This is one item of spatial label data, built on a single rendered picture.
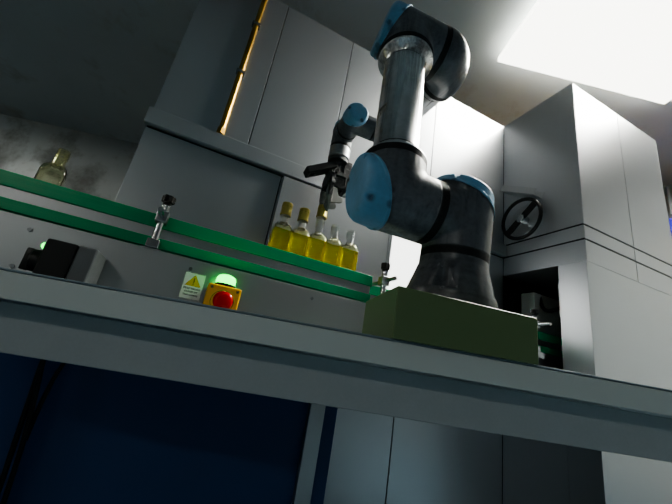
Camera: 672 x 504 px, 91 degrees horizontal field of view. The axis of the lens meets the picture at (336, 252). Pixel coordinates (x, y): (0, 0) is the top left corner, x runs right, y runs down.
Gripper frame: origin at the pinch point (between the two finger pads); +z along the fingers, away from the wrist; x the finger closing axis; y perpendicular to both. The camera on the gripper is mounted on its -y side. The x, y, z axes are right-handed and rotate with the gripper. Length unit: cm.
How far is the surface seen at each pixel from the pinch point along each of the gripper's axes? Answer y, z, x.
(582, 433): 25, 51, -63
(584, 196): 104, -34, -21
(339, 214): 10.7, -6.1, 12.3
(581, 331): 102, 22, -18
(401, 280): 42.0, 12.4, 13.0
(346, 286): 7.2, 26.9, -13.2
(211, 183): -36.0, -2.6, 14.7
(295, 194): -7.7, -7.8, 12.1
